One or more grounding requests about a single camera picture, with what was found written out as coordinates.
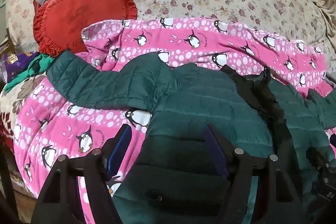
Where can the pink penguin print blanket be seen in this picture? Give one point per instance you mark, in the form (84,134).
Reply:
(183,36)

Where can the red ruffled heart pillow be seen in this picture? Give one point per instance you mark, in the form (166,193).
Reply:
(78,14)

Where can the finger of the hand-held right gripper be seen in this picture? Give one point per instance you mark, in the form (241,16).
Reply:
(320,164)

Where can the purple cloth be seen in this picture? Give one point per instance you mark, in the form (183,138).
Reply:
(15,64)

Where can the cream floral pillow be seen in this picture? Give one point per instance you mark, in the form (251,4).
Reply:
(18,11)

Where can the dark green puffer jacket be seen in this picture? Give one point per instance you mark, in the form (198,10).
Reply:
(199,98)

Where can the grey cloth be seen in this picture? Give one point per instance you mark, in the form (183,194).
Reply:
(331,78)

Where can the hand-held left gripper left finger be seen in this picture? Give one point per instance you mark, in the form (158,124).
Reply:
(119,145)

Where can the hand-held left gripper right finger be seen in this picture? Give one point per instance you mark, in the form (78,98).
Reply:
(214,151)

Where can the bright green cloth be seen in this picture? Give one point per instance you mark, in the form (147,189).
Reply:
(31,69)

